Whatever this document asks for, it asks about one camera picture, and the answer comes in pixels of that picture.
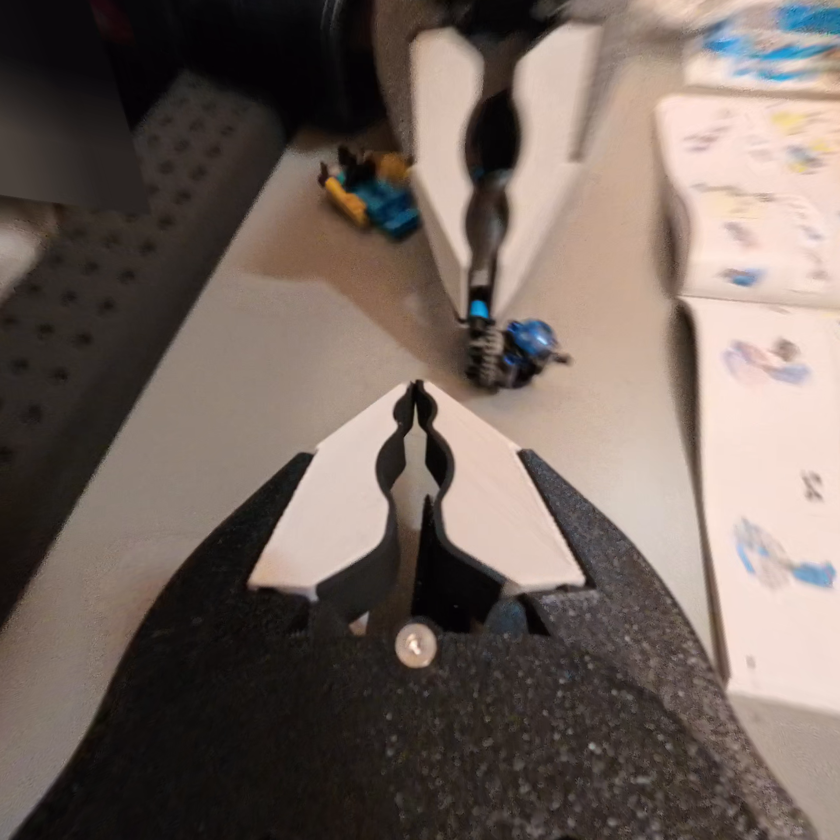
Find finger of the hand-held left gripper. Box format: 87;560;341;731
410;27;484;316
489;20;606;325

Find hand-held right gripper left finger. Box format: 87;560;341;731
250;381;418;594

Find open instruction booklet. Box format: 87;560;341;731
654;90;840;716

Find blue yellow brick assembly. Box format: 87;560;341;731
319;145;424;244

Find blue sticker sheet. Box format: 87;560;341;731
683;0;840;93

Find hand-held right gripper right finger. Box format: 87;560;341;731
415;381;588;592

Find grey desk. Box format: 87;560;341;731
0;53;840;840

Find black grey gear assembly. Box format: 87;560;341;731
466;318;573;392

